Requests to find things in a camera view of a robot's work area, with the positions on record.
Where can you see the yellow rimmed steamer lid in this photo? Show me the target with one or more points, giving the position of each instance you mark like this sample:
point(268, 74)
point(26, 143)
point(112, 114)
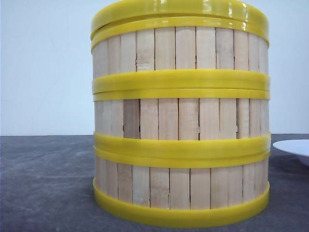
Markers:
point(225, 9)

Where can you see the bamboo steamer basket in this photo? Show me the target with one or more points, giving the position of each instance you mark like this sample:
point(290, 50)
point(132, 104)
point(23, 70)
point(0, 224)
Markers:
point(181, 128)
point(182, 198)
point(179, 57)

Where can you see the white plate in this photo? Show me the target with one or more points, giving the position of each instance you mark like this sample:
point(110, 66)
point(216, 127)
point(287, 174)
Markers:
point(298, 147)

